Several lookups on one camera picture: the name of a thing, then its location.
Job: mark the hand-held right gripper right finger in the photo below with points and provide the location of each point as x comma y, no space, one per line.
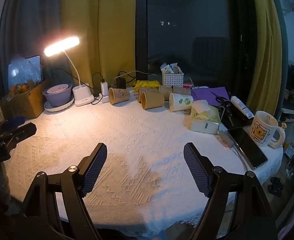
197,172

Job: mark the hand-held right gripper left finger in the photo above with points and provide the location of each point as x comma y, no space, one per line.
95,170

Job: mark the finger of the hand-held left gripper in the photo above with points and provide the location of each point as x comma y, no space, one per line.
14,122
24,131

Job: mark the white paper cup green print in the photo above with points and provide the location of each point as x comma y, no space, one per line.
182,102

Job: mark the brown paper cup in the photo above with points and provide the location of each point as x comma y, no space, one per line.
153,100
182,90
165,91
120,95
147,90

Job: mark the cardboard box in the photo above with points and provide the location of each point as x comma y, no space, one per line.
29,102

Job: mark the pile of oranges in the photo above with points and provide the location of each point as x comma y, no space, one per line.
19,88

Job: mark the white plate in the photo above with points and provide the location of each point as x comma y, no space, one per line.
59,108

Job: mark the purple bowl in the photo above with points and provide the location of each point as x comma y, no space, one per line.
58,95

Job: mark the white textured tablecloth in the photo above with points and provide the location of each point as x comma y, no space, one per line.
137,142

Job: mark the clear plastic package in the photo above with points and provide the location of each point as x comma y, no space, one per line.
24,70

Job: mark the tissue pack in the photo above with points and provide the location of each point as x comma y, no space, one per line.
204,118

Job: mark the black smartphone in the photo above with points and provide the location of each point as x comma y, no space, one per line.
249,147

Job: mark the black case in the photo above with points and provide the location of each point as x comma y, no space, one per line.
238,118

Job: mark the white desk lamp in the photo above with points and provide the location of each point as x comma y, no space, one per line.
83,96

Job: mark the black scissors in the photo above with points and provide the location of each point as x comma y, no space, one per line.
220,100

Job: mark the white mug bear print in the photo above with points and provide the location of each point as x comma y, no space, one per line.
262,128

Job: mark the purple folder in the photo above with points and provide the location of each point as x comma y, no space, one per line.
202,93

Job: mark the white tube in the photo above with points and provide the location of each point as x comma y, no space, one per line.
242,107

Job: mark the black shoe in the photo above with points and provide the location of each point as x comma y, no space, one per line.
275,186

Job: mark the white charger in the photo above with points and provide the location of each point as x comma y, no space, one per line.
104,86

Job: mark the black charger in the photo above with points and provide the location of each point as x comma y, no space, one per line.
121,83

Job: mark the grey curtain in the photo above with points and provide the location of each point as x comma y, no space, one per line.
29,30

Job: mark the white plastic basket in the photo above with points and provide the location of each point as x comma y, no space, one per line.
172,78

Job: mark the yellow cloth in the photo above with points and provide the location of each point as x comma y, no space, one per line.
147,83

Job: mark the sachets in basket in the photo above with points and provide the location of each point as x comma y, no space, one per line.
170,68

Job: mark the yellow curtain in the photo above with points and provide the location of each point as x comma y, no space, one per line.
264,55
99,30

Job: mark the black window frame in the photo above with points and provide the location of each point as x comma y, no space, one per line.
141,30

